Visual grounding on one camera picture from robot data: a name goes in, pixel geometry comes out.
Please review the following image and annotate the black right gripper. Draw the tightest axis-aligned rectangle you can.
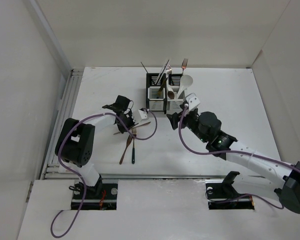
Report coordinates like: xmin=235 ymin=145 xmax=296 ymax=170
xmin=165 ymin=104 xmax=208 ymax=144

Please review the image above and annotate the gold fork black handle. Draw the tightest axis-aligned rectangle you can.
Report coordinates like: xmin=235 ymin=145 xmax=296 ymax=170
xmin=131 ymin=128 xmax=137 ymax=165

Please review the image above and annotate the copper rose-gold knife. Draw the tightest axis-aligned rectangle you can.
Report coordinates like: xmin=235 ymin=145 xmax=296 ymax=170
xmin=113 ymin=121 xmax=151 ymax=135

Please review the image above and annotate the brown wooden fork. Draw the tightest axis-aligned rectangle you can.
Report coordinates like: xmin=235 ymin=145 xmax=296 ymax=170
xmin=119 ymin=135 xmax=133 ymax=165

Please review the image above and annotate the black chopstick long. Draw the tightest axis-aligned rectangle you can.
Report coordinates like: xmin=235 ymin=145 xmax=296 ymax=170
xmin=155 ymin=59 xmax=171 ymax=86

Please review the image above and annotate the brown wooden spoon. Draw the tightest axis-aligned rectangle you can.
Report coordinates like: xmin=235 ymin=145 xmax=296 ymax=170
xmin=167 ymin=90 xmax=175 ymax=100

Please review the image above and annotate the gold knife black handle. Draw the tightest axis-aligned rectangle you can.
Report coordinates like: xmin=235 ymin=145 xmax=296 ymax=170
xmin=157 ymin=77 xmax=169 ymax=98

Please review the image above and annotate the large white ceramic spoon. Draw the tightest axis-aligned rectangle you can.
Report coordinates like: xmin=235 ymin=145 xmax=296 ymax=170
xmin=177 ymin=75 xmax=194 ymax=98

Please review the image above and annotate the silver steel fork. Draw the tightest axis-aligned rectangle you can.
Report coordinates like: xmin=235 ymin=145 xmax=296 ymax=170
xmin=165 ymin=64 xmax=172 ymax=75

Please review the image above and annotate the copper rose-gold fork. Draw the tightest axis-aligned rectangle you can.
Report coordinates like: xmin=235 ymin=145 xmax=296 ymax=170
xmin=181 ymin=58 xmax=189 ymax=76

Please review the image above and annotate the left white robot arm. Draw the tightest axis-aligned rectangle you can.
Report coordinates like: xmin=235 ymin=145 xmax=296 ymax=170
xmin=55 ymin=95 xmax=148 ymax=199

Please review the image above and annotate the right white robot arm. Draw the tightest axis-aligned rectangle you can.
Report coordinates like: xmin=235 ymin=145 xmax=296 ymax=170
xmin=167 ymin=107 xmax=300 ymax=214

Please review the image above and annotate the white slotted utensil container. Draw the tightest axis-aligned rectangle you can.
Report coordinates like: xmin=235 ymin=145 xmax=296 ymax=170
xmin=166 ymin=73 xmax=188 ymax=114

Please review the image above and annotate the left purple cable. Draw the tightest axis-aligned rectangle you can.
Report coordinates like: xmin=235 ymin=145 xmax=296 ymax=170
xmin=51 ymin=108 xmax=158 ymax=238

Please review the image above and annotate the purple cable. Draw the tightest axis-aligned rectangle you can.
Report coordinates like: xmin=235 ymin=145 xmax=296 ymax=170
xmin=51 ymin=108 xmax=158 ymax=238
xmin=177 ymin=103 xmax=300 ymax=210

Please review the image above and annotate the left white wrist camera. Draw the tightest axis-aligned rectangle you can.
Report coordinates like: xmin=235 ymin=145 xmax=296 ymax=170
xmin=134 ymin=109 xmax=148 ymax=124

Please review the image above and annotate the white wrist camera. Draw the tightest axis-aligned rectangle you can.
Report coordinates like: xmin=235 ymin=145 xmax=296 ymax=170
xmin=134 ymin=109 xmax=148 ymax=124
xmin=185 ymin=93 xmax=201 ymax=111

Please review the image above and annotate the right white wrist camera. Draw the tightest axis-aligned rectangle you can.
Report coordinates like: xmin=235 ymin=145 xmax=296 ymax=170
xmin=185 ymin=93 xmax=201 ymax=111

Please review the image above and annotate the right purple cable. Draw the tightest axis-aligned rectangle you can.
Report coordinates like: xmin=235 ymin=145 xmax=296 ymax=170
xmin=177 ymin=103 xmax=300 ymax=210

